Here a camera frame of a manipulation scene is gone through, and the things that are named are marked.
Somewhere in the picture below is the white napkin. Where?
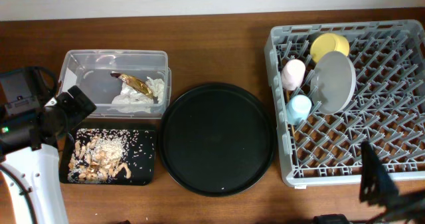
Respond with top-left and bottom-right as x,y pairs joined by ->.
112,77 -> 165,115

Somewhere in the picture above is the food scraps and rice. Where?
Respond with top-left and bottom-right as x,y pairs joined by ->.
67,128 -> 153,184

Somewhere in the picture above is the gold foil wrapper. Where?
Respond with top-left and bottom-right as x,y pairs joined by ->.
110,72 -> 153,99

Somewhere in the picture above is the blue cup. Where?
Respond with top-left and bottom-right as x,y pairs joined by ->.
286,94 -> 312,126

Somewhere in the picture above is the grey round plate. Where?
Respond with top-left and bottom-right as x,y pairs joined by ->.
310,51 -> 356,114

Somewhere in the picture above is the pink cup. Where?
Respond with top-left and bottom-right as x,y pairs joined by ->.
281,59 -> 305,91

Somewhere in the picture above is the yellow bowl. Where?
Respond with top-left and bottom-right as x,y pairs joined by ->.
310,33 -> 350,62

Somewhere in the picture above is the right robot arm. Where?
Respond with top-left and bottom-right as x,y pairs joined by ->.
359,141 -> 424,223

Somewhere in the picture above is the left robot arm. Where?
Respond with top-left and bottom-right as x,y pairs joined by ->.
1,86 -> 96,223

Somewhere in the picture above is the grey dishwasher rack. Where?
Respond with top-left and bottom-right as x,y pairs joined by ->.
264,20 -> 424,189

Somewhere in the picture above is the clear plastic bin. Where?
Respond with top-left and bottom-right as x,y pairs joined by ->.
59,49 -> 171,119

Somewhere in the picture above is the black rectangular tray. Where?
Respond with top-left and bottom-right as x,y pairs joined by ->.
58,121 -> 158,186

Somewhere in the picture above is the round black tray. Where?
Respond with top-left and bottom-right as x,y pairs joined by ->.
158,82 -> 278,197

